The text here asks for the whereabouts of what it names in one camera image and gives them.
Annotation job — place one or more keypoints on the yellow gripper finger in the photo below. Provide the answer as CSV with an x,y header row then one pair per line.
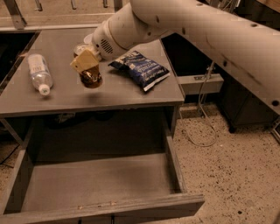
x,y
84,61

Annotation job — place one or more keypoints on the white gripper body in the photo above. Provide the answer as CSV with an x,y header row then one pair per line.
x,y
102,44

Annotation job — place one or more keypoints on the orange soda can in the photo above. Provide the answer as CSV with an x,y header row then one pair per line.
x,y
90,78

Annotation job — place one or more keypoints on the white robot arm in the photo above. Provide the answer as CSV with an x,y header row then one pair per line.
x,y
248,51

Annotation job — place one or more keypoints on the grey open top drawer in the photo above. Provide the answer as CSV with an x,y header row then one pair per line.
x,y
115,172

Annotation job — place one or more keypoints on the white ceramic bowl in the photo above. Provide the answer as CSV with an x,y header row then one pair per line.
x,y
88,39

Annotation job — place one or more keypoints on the blue chip bag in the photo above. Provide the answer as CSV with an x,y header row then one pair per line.
x,y
144,72

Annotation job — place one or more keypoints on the clear plastic water bottle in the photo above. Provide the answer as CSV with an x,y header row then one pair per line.
x,y
39,73

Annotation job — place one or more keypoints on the dark cabinet at right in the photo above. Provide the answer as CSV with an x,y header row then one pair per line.
x,y
240,107

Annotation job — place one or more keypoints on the grey metal bracket block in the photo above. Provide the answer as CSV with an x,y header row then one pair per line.
x,y
195,84

